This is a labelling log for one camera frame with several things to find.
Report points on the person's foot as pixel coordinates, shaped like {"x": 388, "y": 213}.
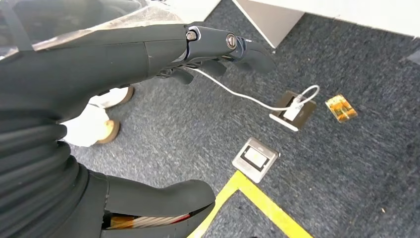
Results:
{"x": 113, "y": 97}
{"x": 87, "y": 126}

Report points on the orange patterned card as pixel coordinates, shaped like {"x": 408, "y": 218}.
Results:
{"x": 341, "y": 108}

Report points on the closed silver floor socket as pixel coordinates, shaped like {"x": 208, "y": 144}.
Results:
{"x": 255, "y": 160}

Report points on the white plug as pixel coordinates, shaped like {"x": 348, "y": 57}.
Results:
{"x": 292, "y": 111}

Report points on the open floor socket box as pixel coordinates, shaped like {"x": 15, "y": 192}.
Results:
{"x": 303, "y": 115}

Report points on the yellow floor tape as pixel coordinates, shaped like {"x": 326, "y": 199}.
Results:
{"x": 262, "y": 203}

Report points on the white furniture panel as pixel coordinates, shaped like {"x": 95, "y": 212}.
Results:
{"x": 272, "y": 19}

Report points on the dark grey carpet mat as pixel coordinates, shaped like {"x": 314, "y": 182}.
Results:
{"x": 328, "y": 180}

